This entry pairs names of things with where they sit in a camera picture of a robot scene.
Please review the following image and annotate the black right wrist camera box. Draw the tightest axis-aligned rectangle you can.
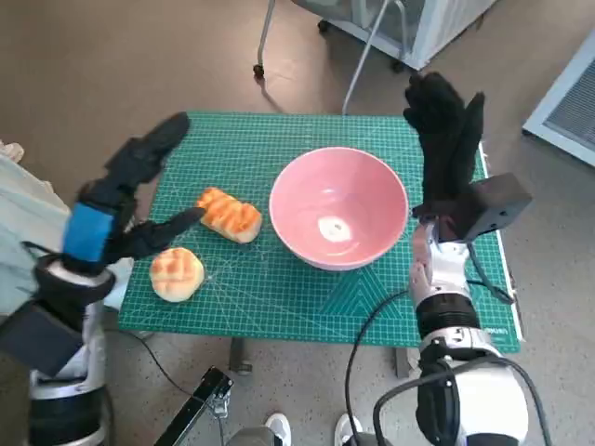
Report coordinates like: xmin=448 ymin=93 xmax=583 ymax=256
xmin=448 ymin=172 xmax=534 ymax=243

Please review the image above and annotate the white desk with mesh panel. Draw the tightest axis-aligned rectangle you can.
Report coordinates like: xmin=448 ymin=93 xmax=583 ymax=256
xmin=522 ymin=30 xmax=595 ymax=167

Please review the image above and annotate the grey table leg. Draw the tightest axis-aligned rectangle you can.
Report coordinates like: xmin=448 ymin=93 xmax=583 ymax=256
xmin=227 ymin=337 xmax=255 ymax=376
xmin=394 ymin=347 xmax=415 ymax=378

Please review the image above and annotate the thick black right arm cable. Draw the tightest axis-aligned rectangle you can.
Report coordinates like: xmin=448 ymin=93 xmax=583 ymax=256
xmin=373 ymin=357 xmax=554 ymax=446

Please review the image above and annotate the pink bowl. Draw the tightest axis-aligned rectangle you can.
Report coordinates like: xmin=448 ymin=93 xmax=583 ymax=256
xmin=268 ymin=147 xmax=410 ymax=271

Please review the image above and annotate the black robot left hand blue tape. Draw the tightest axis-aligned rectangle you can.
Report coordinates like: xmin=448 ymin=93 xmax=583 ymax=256
xmin=60 ymin=111 xmax=206 ymax=276

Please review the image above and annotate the white robot left foot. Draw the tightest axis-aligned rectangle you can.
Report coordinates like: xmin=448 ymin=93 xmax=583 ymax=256
xmin=263 ymin=412 xmax=293 ymax=446

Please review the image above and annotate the long braided toy bread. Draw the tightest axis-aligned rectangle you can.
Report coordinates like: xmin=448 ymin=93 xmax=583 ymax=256
xmin=194 ymin=187 xmax=263 ymax=244

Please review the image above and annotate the white robot right foot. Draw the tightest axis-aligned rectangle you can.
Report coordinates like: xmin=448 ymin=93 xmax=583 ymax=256
xmin=334 ymin=412 xmax=364 ymax=446

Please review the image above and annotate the green cutting mat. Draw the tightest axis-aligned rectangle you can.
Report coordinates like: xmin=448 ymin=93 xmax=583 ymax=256
xmin=116 ymin=110 xmax=522 ymax=354

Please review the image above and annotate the white robot foot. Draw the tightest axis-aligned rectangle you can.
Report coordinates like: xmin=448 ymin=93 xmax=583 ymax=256
xmin=263 ymin=412 xmax=293 ymax=446
xmin=334 ymin=412 xmax=364 ymax=446

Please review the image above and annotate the white mesh cabinet on casters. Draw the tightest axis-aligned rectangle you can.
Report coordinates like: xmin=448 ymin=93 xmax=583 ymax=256
xmin=292 ymin=0 xmax=498 ymax=71

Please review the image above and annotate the black gloved robot right hand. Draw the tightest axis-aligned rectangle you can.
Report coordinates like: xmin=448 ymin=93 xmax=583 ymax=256
xmin=402 ymin=72 xmax=487 ymax=217

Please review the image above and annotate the grey metal chair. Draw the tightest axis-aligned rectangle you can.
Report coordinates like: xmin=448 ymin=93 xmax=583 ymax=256
xmin=253 ymin=0 xmax=405 ymax=115

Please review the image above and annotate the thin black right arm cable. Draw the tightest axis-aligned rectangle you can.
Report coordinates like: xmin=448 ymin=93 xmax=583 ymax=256
xmin=346 ymin=290 xmax=413 ymax=446

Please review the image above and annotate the black metal stand bar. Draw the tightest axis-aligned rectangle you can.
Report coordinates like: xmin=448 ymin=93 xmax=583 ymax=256
xmin=152 ymin=365 xmax=234 ymax=446

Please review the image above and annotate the round toy bread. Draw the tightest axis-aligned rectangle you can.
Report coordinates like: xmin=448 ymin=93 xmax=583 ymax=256
xmin=149 ymin=246 xmax=205 ymax=304

